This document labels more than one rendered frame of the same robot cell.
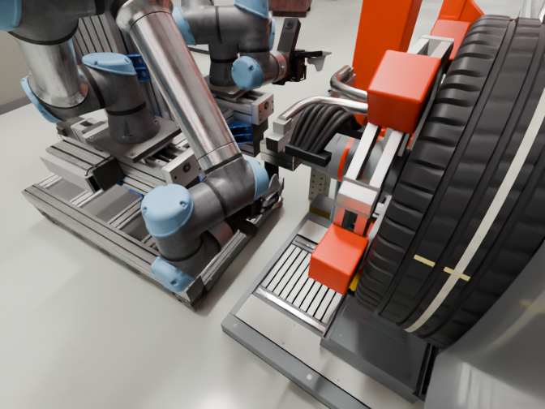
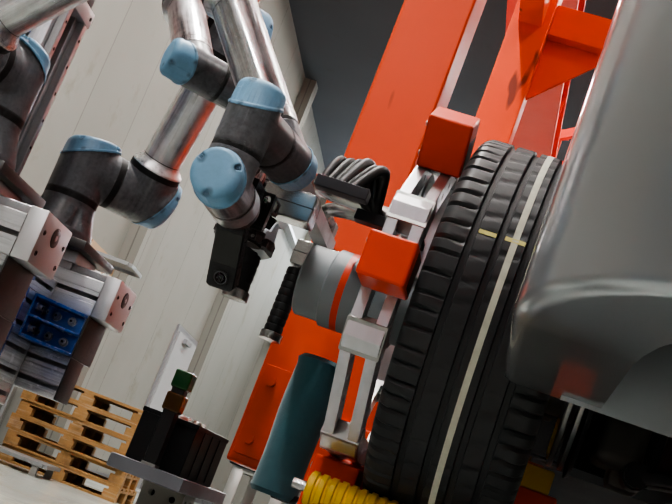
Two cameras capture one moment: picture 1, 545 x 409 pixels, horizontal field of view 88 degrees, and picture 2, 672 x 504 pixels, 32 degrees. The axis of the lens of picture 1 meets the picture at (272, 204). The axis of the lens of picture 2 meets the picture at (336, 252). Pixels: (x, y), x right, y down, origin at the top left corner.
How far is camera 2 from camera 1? 1.59 m
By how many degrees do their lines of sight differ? 61
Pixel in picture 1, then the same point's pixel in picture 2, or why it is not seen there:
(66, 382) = not seen: outside the picture
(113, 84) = (27, 70)
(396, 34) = not seen: hidden behind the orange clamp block
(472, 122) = (507, 159)
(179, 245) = (263, 131)
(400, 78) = (454, 116)
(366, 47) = not seen: hidden behind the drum
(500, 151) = (529, 172)
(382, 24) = (347, 245)
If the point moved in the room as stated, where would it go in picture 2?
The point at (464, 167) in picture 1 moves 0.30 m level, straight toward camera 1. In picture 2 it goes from (507, 172) to (490, 89)
